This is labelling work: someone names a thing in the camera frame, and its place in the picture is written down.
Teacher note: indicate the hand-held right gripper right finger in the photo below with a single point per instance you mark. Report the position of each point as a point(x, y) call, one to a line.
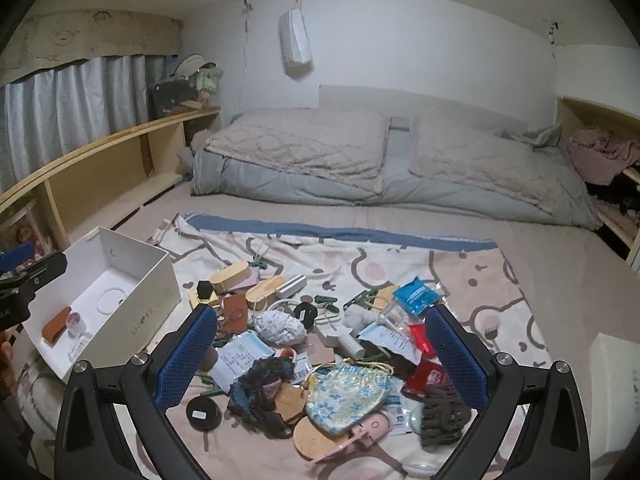
point(457, 360)

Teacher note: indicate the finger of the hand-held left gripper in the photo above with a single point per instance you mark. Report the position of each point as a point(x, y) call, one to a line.
point(17, 256)
point(42, 270)

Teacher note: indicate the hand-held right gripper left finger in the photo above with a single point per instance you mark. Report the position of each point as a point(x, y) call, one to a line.
point(187, 357)

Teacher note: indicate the brown leather glasses case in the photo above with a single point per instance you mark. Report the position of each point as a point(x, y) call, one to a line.
point(55, 325)

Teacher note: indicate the small round clear jar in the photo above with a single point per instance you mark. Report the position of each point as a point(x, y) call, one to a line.
point(76, 325)

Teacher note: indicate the white cardboard box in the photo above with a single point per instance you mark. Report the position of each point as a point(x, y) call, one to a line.
point(135, 305)

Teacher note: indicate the pink eyelash curler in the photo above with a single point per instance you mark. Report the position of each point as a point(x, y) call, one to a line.
point(372, 430)

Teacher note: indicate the round wooden coaster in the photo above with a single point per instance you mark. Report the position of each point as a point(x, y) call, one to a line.
point(320, 437)

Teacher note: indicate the brown tape roll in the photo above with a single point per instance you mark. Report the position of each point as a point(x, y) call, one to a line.
point(210, 357)

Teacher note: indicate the dark red packet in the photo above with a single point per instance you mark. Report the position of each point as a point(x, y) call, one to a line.
point(425, 375)

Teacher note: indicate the green clothes peg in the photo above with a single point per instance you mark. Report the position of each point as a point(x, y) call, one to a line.
point(325, 300)
point(212, 384)
point(359, 300)

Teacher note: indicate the face mask packet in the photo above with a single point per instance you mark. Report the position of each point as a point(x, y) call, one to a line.
point(242, 362)

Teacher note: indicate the brown hair claw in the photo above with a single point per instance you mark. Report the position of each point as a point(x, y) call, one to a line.
point(445, 415)

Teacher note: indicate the beige box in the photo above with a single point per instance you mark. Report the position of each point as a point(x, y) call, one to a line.
point(202, 302)

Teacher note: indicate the round dark compact case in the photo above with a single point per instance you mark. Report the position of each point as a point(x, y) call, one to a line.
point(204, 412)

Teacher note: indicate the brown leather pouch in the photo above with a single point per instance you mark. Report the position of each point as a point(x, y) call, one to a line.
point(234, 315)

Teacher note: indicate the small black cube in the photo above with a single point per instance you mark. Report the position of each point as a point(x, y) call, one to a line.
point(204, 289)

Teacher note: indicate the blue foil packet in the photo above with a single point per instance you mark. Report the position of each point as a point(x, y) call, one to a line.
point(417, 296)

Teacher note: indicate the dark braided hair band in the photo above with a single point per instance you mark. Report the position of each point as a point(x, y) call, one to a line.
point(260, 390)

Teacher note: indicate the rounded wooden case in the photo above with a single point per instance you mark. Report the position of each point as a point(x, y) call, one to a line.
point(265, 292)
point(231, 277)

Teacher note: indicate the white mesh ball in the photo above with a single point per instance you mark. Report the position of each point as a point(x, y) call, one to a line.
point(280, 327)

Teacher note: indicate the pink card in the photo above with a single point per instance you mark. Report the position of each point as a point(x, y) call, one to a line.
point(248, 279)

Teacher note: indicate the white round plastic holder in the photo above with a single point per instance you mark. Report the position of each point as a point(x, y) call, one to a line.
point(420, 464)

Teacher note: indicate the brown wooden tag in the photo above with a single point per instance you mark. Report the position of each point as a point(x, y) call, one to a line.
point(290, 400)

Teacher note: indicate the wooden bedside shelf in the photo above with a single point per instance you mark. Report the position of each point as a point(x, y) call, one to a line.
point(100, 175)

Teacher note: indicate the white and grey small box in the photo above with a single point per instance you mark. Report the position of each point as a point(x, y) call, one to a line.
point(291, 286)

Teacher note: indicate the white plastic clip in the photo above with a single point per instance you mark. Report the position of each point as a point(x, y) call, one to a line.
point(165, 232)

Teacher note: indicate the bed with beige sheet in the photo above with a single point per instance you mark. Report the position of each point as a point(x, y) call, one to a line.
point(550, 270)

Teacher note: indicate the brown card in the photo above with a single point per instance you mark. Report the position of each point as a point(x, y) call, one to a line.
point(318, 350)

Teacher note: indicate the bear printed blanket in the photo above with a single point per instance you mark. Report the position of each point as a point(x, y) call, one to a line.
point(350, 260)

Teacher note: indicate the grey curtain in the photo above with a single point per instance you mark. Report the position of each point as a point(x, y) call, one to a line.
point(75, 110)

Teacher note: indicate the white box lid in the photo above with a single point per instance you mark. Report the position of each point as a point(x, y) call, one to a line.
point(617, 395)

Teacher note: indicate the right quilted pillow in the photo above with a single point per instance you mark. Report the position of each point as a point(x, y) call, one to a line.
point(490, 160)

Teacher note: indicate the quilted pillow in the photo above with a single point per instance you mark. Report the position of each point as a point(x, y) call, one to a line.
point(490, 160)
point(300, 145)

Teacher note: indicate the grey duvet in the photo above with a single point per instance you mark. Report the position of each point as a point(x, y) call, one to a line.
point(300, 187)

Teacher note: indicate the black bag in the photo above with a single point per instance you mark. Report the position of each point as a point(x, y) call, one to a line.
point(172, 97)

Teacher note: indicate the cartoon printed valance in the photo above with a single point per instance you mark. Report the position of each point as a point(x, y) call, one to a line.
point(85, 40)

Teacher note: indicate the left quilted pillow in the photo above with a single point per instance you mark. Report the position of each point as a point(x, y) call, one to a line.
point(300, 145)

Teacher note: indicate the pink clothes pile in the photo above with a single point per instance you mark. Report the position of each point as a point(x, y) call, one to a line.
point(600, 155)

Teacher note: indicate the green plush toy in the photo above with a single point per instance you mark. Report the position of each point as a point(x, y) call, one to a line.
point(209, 82)

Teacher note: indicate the white visor cap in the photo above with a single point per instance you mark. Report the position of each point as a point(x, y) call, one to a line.
point(192, 66)

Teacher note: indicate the white hanging paper bag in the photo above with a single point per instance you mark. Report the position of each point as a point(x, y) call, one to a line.
point(297, 40)

